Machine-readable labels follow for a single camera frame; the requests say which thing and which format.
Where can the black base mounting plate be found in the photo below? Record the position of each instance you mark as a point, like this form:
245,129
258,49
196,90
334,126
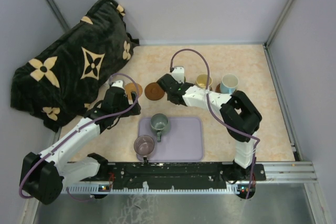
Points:
184,176

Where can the black floral plush blanket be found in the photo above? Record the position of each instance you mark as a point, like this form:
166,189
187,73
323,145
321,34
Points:
63,80

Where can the white mug blue handle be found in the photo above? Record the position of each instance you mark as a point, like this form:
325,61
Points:
229,84

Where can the aluminium frame rail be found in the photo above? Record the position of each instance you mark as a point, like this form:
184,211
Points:
276,173

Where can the cream mug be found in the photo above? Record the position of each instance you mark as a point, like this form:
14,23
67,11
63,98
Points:
201,81

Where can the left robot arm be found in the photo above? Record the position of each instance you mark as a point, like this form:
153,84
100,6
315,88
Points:
46,174

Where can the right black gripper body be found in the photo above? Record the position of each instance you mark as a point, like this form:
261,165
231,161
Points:
168,98

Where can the grey green mug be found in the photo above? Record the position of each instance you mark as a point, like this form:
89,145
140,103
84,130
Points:
160,125

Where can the dark wooden coaster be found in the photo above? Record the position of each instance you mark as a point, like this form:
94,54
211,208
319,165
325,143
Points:
218,90
154,92

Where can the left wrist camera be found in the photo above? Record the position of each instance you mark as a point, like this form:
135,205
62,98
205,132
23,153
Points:
117,84

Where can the lavender plastic tray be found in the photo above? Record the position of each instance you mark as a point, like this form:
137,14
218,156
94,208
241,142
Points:
183,143

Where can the purple glass mug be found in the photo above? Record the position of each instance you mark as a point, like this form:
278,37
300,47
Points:
144,147

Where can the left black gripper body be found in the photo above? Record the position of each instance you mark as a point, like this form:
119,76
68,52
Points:
125,103

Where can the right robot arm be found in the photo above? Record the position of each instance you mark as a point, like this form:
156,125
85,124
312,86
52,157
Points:
234,111

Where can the woven rattan coaster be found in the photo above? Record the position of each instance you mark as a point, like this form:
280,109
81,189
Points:
130,87

